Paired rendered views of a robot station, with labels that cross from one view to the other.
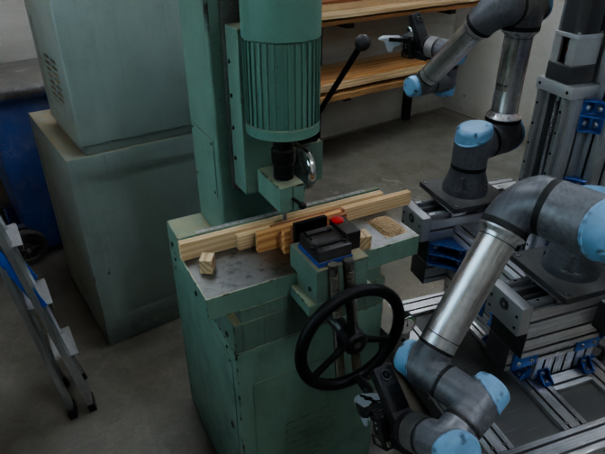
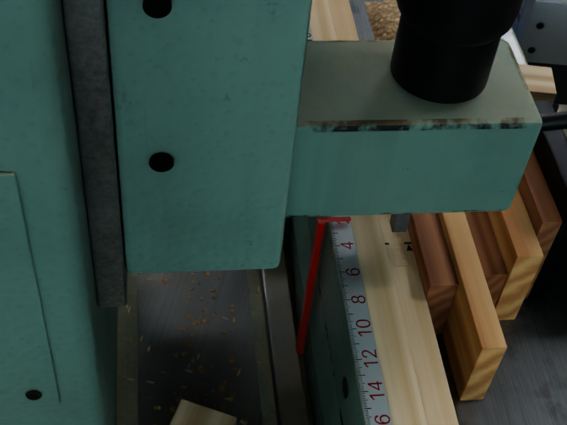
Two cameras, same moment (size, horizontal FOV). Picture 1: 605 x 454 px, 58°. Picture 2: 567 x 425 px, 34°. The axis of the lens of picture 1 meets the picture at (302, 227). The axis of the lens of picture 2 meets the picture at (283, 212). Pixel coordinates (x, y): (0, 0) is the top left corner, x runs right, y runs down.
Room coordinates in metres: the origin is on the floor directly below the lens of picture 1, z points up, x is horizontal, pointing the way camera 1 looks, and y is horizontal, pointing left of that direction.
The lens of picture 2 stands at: (1.20, 0.44, 1.38)
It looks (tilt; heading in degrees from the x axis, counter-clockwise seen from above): 48 degrees down; 287
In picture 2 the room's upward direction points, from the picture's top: 7 degrees clockwise
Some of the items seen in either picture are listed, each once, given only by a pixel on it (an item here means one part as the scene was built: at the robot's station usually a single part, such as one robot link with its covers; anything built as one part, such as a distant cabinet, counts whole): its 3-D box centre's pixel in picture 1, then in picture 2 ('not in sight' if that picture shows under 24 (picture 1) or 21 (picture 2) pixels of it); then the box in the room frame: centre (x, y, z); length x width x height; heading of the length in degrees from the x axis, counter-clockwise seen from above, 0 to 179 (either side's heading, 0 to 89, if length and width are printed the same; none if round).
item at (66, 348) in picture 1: (16, 280); not in sight; (1.48, 0.96, 0.58); 0.27 x 0.25 x 1.16; 122
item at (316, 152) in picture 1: (304, 158); not in sight; (1.48, -0.01, 1.02); 0.09 x 0.07 x 0.12; 118
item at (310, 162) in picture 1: (303, 167); not in sight; (1.42, 0.00, 1.02); 0.12 x 0.03 x 0.12; 28
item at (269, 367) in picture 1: (271, 358); not in sight; (1.35, 0.10, 0.36); 0.58 x 0.45 x 0.71; 28
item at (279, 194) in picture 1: (281, 190); (386, 135); (1.26, 0.05, 1.03); 0.14 x 0.07 x 0.09; 28
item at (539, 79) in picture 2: (362, 239); (521, 95); (1.20, -0.15, 0.92); 0.04 x 0.03 x 0.04; 18
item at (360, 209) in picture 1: (329, 217); (356, 115); (1.31, -0.07, 0.92); 0.54 x 0.02 x 0.04; 118
